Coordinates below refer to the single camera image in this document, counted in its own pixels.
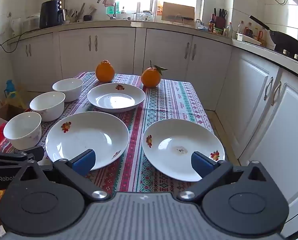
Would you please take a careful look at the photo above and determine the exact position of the black air fryer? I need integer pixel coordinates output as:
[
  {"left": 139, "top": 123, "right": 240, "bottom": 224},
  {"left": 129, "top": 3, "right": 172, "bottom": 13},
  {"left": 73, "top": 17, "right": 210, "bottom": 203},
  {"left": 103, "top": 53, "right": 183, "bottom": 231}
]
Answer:
[{"left": 39, "top": 0, "right": 64, "bottom": 29}]

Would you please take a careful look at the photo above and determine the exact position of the beige kitchen countertop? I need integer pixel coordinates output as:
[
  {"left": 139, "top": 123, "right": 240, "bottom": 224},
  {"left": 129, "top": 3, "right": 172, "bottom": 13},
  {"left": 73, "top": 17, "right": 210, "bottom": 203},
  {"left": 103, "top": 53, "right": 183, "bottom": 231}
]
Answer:
[{"left": 8, "top": 19, "right": 298, "bottom": 83}]

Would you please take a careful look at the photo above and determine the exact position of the blue plastic bag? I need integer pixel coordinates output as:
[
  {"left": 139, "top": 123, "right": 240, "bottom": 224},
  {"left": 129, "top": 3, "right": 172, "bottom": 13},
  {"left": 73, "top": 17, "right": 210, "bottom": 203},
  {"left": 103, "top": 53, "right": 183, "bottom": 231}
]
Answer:
[{"left": 195, "top": 19, "right": 208, "bottom": 32}]

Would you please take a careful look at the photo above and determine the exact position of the wooden cutting board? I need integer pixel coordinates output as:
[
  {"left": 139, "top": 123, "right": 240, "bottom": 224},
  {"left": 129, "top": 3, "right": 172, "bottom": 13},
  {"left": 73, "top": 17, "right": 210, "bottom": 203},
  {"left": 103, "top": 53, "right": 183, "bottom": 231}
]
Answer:
[{"left": 161, "top": 2, "right": 195, "bottom": 26}]

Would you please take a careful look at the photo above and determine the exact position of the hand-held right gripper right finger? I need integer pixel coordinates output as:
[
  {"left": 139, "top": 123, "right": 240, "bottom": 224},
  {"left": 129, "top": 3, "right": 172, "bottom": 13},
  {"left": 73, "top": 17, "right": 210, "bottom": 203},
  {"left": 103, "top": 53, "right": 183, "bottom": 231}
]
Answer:
[{"left": 177, "top": 151, "right": 277, "bottom": 203}]

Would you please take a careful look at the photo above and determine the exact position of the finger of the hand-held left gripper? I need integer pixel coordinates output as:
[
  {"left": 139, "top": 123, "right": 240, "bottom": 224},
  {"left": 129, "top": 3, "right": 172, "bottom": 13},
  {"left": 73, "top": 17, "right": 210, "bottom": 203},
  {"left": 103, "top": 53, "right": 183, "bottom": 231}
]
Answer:
[{"left": 0, "top": 146, "right": 45, "bottom": 167}]

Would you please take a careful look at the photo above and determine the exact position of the striped patterned tablecloth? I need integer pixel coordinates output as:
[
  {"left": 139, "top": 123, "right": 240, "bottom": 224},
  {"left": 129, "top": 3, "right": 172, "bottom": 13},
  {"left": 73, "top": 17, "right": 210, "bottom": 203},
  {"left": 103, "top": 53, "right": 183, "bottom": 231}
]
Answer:
[{"left": 0, "top": 71, "right": 215, "bottom": 195}]

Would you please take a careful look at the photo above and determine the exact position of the orange with leafy stem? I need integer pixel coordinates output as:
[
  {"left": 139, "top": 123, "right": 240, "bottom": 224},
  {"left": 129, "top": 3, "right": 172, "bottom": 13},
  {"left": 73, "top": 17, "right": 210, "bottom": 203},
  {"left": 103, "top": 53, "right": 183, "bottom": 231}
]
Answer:
[{"left": 141, "top": 60, "right": 169, "bottom": 88}]

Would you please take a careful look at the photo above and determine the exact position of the dark red knife block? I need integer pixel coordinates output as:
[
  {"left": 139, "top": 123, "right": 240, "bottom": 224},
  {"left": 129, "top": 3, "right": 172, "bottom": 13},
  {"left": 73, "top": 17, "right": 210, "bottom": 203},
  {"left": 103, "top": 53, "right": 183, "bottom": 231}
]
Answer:
[{"left": 213, "top": 8, "right": 228, "bottom": 30}]

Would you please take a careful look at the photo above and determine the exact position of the cardboard box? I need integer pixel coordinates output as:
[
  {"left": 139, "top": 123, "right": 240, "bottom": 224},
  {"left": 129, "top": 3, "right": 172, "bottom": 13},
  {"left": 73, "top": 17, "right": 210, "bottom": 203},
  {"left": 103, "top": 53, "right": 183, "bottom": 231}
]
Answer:
[{"left": 0, "top": 104, "right": 27, "bottom": 128}]

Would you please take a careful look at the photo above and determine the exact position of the black wok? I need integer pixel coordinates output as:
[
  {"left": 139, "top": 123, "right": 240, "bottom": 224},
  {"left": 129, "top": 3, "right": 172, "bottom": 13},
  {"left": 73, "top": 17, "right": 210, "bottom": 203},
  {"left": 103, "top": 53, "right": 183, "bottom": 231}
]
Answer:
[{"left": 249, "top": 15, "right": 298, "bottom": 54}]

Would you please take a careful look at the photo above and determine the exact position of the utensil holder with chopsticks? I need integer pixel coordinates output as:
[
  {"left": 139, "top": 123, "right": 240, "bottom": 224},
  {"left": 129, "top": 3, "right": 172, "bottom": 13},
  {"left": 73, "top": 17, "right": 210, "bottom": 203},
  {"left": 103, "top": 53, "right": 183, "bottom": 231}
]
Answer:
[{"left": 64, "top": 2, "right": 86, "bottom": 23}]

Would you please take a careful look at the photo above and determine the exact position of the large white floral plate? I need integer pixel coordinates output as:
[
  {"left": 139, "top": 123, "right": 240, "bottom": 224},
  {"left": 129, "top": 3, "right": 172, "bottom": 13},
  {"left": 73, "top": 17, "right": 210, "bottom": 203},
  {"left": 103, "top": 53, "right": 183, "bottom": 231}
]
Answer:
[
  {"left": 45, "top": 112, "right": 130, "bottom": 171},
  {"left": 141, "top": 119, "right": 225, "bottom": 182}
]

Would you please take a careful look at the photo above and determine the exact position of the orange with bumpy top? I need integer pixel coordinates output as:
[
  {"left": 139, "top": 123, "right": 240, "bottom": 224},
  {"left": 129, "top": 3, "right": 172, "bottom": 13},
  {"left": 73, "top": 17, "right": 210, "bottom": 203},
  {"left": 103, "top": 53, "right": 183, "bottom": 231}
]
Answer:
[{"left": 96, "top": 60, "right": 115, "bottom": 83}]

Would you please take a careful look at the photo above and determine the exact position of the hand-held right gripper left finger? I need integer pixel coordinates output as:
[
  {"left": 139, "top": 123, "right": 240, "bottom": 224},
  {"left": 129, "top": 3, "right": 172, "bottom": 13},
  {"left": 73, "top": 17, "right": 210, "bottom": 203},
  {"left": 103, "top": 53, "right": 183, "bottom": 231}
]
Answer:
[{"left": 11, "top": 149, "right": 109, "bottom": 202}]

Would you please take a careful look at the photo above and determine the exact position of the small white floral plate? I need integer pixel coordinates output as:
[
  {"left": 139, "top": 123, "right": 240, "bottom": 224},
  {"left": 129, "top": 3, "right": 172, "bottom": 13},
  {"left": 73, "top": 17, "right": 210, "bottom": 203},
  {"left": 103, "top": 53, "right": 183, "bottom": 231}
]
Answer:
[{"left": 87, "top": 82, "right": 146, "bottom": 113}]

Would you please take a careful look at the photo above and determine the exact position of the white rectangular tray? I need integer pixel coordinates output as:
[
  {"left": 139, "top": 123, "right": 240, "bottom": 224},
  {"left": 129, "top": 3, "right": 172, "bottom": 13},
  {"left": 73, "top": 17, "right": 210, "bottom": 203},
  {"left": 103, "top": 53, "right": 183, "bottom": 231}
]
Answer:
[{"left": 236, "top": 32, "right": 262, "bottom": 46}]

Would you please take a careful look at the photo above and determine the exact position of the white floral bowl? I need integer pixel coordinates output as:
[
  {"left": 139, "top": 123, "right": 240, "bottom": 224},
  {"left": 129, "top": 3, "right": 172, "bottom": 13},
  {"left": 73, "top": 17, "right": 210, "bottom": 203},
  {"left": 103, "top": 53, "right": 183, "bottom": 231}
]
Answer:
[
  {"left": 52, "top": 78, "right": 84, "bottom": 102},
  {"left": 3, "top": 112, "right": 42, "bottom": 150},
  {"left": 29, "top": 91, "right": 66, "bottom": 122}
]

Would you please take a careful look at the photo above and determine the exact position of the dark soy sauce bottle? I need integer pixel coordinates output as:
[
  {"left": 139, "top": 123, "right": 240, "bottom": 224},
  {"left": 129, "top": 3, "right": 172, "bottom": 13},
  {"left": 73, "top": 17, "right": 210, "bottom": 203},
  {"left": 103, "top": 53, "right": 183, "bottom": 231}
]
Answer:
[{"left": 208, "top": 14, "right": 216, "bottom": 33}]

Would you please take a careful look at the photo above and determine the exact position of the cooking oil bottle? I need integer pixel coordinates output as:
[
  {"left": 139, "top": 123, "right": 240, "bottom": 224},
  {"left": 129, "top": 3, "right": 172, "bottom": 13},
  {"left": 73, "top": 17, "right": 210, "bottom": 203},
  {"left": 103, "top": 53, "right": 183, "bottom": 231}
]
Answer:
[{"left": 260, "top": 26, "right": 268, "bottom": 47}]

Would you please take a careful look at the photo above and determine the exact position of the blue and yellow toy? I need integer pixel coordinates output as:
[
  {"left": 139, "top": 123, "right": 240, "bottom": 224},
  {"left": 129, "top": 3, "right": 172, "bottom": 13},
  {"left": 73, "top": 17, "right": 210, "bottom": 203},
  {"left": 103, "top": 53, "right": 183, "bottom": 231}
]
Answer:
[{"left": 4, "top": 80, "right": 26, "bottom": 108}]

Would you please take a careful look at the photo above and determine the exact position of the black power cable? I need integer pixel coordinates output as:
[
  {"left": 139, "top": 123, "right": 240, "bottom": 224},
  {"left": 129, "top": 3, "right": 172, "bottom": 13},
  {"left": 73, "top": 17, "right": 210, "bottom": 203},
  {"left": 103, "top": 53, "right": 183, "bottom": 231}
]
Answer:
[{"left": 0, "top": 27, "right": 43, "bottom": 53}]

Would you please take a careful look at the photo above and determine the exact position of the gas stove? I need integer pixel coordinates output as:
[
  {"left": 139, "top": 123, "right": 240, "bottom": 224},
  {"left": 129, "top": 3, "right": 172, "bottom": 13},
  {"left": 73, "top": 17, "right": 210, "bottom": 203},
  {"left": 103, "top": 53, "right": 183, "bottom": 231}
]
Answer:
[{"left": 272, "top": 47, "right": 298, "bottom": 67}]

